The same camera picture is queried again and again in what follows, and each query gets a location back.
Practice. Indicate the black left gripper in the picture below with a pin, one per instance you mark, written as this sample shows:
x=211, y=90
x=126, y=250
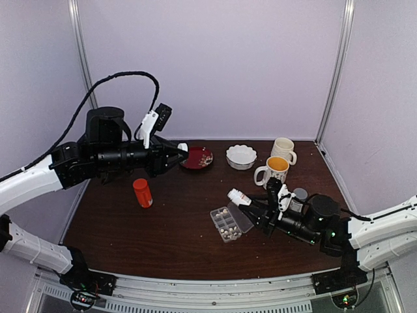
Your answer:
x=156, y=163

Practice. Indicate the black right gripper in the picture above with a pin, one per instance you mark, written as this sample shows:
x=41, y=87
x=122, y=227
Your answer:
x=266, y=215

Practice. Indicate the small white pill bottle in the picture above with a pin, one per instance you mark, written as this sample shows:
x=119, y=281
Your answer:
x=238, y=197

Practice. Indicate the clear plastic pill organizer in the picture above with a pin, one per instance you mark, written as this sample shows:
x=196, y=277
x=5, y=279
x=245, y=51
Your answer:
x=230, y=222

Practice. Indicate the grey lid supplement bottle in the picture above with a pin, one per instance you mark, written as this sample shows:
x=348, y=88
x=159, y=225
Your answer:
x=301, y=196

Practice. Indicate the orange pill bottle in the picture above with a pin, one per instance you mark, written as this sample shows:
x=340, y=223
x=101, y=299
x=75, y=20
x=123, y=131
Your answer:
x=143, y=193

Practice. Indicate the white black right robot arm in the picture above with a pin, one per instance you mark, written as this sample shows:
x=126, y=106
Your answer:
x=362, y=242

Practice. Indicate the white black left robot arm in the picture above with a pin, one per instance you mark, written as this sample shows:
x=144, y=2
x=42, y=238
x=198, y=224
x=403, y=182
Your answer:
x=107, y=146

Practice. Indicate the red floral plate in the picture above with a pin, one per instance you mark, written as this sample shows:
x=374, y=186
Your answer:
x=198, y=158

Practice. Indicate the floral mug yellow inside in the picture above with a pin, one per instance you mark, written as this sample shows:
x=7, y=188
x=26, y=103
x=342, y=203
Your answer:
x=276, y=167

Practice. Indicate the white scalloped bowl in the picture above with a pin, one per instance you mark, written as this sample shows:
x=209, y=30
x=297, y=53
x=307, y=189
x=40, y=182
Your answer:
x=241, y=157

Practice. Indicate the cream ribbed ceramic mug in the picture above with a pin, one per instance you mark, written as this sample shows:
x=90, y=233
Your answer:
x=284, y=147

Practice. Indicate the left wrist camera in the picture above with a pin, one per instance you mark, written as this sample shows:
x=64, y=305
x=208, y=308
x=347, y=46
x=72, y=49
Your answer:
x=153, y=121

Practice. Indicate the front aluminium rail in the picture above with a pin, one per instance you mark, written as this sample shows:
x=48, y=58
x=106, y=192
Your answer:
x=293, y=293

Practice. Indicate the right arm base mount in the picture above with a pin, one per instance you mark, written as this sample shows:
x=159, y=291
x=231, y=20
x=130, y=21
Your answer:
x=342, y=285

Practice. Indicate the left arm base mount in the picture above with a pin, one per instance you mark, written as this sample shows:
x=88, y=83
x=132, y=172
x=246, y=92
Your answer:
x=87, y=287

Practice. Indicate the left aluminium frame post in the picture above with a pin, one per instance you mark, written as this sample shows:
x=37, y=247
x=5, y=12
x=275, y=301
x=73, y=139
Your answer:
x=75, y=19

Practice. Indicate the aluminium frame post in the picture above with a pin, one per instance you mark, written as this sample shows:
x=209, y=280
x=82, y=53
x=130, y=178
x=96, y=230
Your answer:
x=343, y=46
x=75, y=19

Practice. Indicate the right aluminium frame post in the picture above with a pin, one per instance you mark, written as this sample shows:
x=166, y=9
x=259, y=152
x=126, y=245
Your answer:
x=343, y=46

